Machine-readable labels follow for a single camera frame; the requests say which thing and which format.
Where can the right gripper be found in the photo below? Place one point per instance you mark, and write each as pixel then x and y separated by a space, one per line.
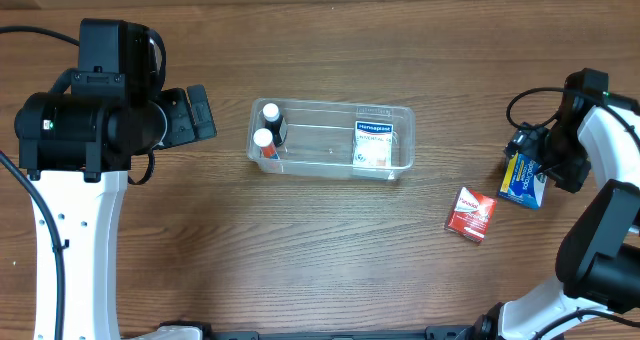
pixel 542 152

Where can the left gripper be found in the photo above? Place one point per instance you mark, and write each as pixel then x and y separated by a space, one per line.
pixel 176 118

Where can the blue yellow VapoDrops box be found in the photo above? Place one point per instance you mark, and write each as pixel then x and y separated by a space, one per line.
pixel 522 183

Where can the orange bottle white cap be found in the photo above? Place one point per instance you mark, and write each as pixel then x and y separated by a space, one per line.
pixel 263 138

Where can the black bottle white cap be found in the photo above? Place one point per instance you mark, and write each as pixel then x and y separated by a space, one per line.
pixel 275 122

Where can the red Panadol box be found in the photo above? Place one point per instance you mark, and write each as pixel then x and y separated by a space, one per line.
pixel 471 215

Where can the white Hansaplast plaster box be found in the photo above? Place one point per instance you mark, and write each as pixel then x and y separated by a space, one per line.
pixel 372 144

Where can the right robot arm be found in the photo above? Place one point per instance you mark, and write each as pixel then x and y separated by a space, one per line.
pixel 593 132

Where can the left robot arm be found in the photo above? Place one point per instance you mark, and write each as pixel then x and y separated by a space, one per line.
pixel 76 145

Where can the clear plastic container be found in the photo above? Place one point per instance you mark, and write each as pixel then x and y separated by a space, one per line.
pixel 320 139

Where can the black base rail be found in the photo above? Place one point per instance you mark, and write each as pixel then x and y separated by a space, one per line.
pixel 204 331

